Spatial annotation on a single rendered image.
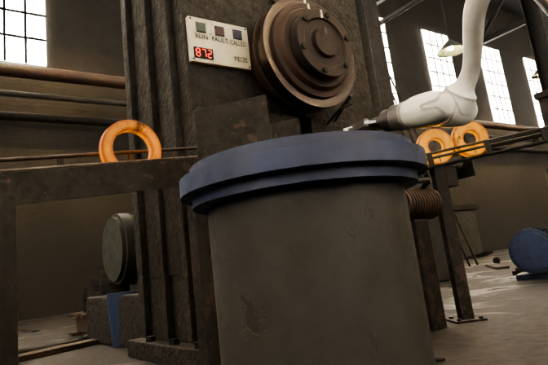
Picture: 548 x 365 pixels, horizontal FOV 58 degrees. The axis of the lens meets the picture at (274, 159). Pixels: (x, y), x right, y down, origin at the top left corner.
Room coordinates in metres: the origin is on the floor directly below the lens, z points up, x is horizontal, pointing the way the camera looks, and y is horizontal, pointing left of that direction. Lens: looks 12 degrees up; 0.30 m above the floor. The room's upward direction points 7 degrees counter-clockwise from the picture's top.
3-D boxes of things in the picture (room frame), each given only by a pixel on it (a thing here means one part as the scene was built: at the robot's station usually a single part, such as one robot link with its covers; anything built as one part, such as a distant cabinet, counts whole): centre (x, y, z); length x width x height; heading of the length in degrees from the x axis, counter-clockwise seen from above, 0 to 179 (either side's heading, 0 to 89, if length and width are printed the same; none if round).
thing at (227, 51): (1.78, 0.15, 1.15); 0.26 x 0.02 x 0.18; 127
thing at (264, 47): (1.89, -0.18, 1.11); 0.47 x 0.06 x 0.47; 127
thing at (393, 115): (1.58, -0.43, 0.72); 0.09 x 0.06 x 0.09; 127
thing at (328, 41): (1.82, -0.24, 1.11); 0.28 x 0.06 x 0.28; 127
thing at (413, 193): (1.98, -0.53, 0.27); 0.22 x 0.13 x 0.53; 127
